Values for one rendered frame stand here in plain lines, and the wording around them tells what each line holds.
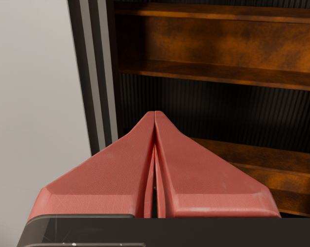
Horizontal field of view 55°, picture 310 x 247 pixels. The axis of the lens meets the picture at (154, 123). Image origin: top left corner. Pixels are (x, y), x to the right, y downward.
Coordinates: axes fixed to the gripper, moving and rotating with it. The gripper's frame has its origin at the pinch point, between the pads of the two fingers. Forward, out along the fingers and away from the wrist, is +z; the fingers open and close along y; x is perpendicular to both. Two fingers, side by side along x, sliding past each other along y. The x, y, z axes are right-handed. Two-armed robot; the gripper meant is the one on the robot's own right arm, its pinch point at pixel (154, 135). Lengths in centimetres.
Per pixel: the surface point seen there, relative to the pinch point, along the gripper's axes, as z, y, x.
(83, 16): 13.7, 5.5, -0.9
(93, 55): 13.5, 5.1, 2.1
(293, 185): 22.5, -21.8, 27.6
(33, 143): 12.9, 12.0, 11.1
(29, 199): 13.0, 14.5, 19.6
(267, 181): 23.4, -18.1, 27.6
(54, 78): 12.4, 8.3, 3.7
